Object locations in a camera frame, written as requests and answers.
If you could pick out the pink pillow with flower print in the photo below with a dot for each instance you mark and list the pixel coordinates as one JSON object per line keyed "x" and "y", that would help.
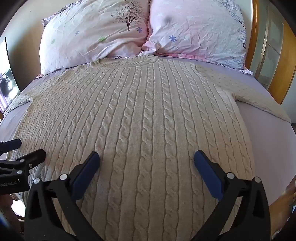
{"x": 196, "y": 30}

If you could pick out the wooden headboard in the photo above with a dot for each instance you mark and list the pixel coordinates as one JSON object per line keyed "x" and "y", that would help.
{"x": 266, "y": 51}

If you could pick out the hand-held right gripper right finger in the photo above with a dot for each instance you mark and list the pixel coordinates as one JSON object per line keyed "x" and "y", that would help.
{"x": 207, "y": 172}

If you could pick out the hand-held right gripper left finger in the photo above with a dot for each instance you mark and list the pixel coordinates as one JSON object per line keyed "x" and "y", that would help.
{"x": 86, "y": 172}

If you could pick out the wooden cabinet with glass panels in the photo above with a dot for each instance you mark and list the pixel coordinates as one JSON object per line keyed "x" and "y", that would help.
{"x": 271, "y": 46}

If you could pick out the dark flat screen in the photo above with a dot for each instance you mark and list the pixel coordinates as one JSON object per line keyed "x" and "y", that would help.
{"x": 6, "y": 74}

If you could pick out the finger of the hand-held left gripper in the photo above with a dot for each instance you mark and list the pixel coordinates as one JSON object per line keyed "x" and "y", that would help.
{"x": 10, "y": 144}
{"x": 34, "y": 157}

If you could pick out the pink pillow with tree print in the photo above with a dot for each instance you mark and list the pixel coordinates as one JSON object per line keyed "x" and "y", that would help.
{"x": 92, "y": 32}

